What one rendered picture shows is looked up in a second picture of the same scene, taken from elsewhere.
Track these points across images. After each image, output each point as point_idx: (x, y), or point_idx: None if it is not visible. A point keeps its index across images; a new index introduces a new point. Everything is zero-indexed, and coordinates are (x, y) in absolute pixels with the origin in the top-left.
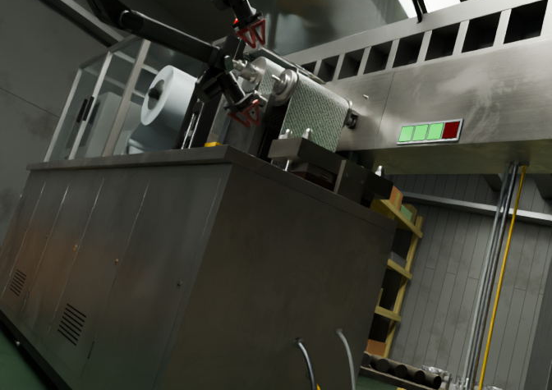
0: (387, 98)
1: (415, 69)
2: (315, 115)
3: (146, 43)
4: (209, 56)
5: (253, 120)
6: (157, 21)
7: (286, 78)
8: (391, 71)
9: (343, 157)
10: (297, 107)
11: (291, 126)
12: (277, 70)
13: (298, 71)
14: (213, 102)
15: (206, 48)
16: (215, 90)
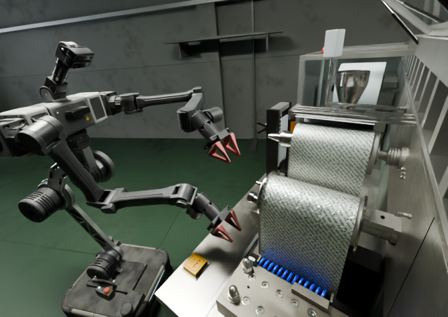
0: (411, 265)
1: (443, 281)
2: (295, 236)
3: (301, 72)
4: (168, 203)
5: (225, 238)
6: (125, 199)
7: (257, 193)
8: (433, 210)
9: (383, 275)
10: (270, 226)
11: (269, 243)
12: (306, 141)
13: (355, 122)
14: (271, 167)
15: (163, 199)
16: (195, 215)
